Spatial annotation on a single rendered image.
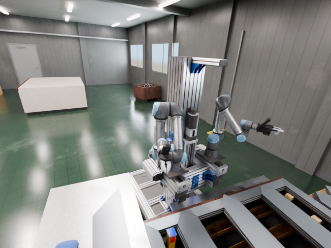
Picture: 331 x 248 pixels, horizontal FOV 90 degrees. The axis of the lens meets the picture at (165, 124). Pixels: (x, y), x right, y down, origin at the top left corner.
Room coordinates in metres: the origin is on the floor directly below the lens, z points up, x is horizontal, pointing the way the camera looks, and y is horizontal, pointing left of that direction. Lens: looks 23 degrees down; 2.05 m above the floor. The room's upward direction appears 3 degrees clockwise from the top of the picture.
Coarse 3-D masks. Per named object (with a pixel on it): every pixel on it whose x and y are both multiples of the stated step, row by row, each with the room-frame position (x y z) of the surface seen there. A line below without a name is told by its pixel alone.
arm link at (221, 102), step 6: (222, 96) 1.62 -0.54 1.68; (216, 102) 1.59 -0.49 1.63; (222, 102) 1.55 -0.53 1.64; (222, 108) 1.52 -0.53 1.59; (228, 108) 1.53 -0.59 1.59; (222, 114) 1.54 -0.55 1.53; (228, 114) 1.50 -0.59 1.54; (228, 120) 1.49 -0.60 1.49; (234, 120) 1.48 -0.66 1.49; (234, 126) 1.45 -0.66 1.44; (234, 132) 1.45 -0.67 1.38; (240, 132) 1.43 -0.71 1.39; (240, 138) 1.39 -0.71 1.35
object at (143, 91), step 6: (138, 84) 7.78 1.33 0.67; (144, 84) 8.03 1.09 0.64; (150, 84) 7.75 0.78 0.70; (156, 84) 7.97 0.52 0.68; (138, 90) 7.30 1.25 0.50; (144, 90) 7.06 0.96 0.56; (150, 90) 7.29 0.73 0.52; (156, 90) 7.54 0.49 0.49; (138, 96) 7.31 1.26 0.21; (144, 96) 7.06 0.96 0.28; (150, 96) 7.29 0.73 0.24; (156, 96) 7.55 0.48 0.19
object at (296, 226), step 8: (288, 192) 1.29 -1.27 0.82; (248, 200) 1.14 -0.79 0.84; (264, 200) 1.17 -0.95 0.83; (304, 200) 1.17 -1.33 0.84; (224, 208) 1.04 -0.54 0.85; (272, 208) 1.09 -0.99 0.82; (312, 208) 1.10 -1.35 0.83; (200, 216) 0.95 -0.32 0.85; (208, 216) 0.97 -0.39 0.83; (280, 216) 1.02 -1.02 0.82; (320, 216) 1.03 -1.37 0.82; (328, 216) 1.01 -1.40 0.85; (176, 224) 0.87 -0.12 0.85; (296, 224) 0.92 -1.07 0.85; (160, 232) 0.81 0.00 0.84; (240, 232) 0.85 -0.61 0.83; (304, 232) 0.86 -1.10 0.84; (184, 240) 0.76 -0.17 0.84; (248, 240) 0.79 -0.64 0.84; (312, 240) 0.81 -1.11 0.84
